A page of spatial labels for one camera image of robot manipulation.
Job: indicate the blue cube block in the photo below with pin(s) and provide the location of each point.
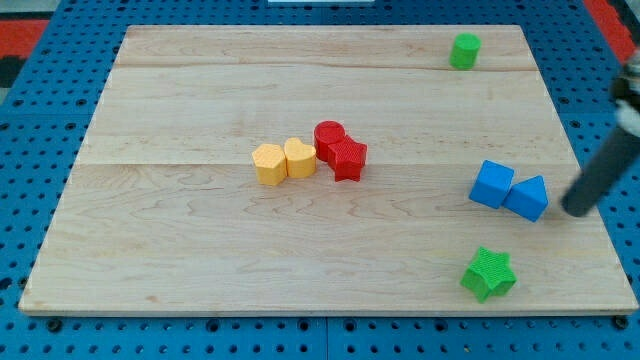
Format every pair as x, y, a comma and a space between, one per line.
492, 184

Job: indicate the blue triangle block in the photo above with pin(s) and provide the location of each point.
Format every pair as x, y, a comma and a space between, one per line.
528, 198

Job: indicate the yellow heart block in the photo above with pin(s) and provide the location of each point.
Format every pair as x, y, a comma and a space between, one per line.
300, 158

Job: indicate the red star block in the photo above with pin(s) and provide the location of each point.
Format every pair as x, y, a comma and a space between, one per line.
347, 158

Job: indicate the red cylinder block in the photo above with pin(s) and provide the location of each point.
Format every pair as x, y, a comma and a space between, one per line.
326, 133

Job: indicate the yellow pentagon block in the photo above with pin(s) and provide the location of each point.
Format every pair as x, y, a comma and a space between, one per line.
270, 164

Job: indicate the wooden board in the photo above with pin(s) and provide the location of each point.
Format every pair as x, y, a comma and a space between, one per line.
163, 216

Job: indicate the green cylinder block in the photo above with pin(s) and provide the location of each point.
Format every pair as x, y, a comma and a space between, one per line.
464, 52

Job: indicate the green star block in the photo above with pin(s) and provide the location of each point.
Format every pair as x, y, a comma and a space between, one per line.
488, 274

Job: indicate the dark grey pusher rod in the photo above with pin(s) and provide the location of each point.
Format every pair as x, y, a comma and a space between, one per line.
616, 155

